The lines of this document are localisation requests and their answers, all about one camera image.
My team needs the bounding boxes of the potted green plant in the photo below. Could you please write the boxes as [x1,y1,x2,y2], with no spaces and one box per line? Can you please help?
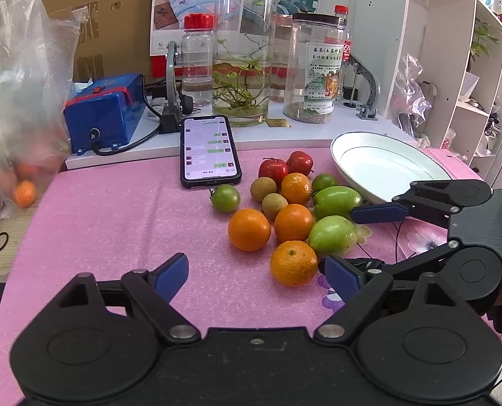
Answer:
[466,18,499,72]

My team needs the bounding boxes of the poster on wall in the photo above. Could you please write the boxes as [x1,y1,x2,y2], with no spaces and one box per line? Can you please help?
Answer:
[149,0,326,58]

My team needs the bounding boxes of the grey bracket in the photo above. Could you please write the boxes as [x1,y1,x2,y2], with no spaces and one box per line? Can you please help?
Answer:
[161,40,194,134]
[343,53,381,121]

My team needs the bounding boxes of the green fruit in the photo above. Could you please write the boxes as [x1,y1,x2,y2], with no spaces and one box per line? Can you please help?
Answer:
[308,216,357,257]
[313,186,363,219]

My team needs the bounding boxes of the cardboard box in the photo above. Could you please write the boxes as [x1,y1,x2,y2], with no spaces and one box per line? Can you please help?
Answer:
[42,0,152,82]

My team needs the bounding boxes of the orange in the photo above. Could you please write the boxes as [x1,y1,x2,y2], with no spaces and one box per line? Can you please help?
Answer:
[13,181,37,208]
[274,203,313,243]
[270,240,318,288]
[280,172,311,205]
[228,208,271,252]

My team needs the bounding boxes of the black smartphone lit screen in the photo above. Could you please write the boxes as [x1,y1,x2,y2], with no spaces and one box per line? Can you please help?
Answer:
[180,115,243,189]

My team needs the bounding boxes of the red apple right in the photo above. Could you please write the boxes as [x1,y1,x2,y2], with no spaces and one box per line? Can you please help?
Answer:
[286,151,314,176]

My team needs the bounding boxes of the white oval plate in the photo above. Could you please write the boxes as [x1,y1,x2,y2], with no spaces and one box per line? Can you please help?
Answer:
[331,132,451,203]

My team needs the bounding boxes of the black power cable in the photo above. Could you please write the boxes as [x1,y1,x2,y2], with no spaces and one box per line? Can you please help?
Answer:
[90,86,168,157]

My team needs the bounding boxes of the blue power supply box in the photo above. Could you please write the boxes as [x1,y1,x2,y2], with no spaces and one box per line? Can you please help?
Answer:
[64,73,145,155]

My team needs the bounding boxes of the gold foil card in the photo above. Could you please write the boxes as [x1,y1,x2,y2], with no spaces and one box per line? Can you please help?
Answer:
[265,118,291,128]

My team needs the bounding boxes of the crumpled plastic bag shelf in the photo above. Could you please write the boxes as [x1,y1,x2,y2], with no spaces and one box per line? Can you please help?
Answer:
[389,54,432,137]

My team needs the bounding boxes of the red apple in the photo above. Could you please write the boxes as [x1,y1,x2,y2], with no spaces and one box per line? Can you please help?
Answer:
[258,158,289,187]
[286,151,314,176]

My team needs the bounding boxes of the white shelving unit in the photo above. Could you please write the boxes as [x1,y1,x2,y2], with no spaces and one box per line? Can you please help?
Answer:
[352,0,502,188]

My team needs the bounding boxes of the red apple left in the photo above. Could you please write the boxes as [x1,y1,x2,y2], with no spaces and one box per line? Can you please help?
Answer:
[258,158,289,187]

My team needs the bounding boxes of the orange in bag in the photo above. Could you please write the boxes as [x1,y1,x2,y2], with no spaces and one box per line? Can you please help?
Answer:
[13,181,37,208]

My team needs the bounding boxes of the grey bracket left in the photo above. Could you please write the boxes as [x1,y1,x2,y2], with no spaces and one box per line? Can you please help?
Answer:
[161,40,194,134]

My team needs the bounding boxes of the clear jar with label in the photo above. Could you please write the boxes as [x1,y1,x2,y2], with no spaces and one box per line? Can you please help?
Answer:
[283,13,343,125]

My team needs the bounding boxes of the clear plastic bag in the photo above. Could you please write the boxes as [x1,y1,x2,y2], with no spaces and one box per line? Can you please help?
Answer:
[0,0,80,219]

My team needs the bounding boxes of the grey bracket right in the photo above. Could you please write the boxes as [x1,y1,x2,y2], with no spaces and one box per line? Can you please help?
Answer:
[343,53,381,121]

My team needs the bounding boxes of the orange front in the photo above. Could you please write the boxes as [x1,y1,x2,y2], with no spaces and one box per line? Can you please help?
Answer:
[270,240,318,288]

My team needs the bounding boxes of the cola bottle red cap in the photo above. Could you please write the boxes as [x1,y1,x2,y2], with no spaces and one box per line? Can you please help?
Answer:
[334,5,352,102]

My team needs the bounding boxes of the clear bottle red cap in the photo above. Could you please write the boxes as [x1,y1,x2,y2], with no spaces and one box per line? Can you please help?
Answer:
[181,13,215,108]

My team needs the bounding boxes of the tall glass plant vase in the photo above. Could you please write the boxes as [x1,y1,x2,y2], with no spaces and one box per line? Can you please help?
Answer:
[212,0,277,128]

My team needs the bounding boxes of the pink foam table mat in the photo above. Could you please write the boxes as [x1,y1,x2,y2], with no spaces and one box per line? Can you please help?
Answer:
[0,146,489,406]

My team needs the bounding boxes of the small green lime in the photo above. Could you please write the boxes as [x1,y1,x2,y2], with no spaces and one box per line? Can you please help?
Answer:
[311,173,339,194]

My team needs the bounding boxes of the green tomato with stem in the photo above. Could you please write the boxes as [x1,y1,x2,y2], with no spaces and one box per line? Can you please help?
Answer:
[210,184,241,213]

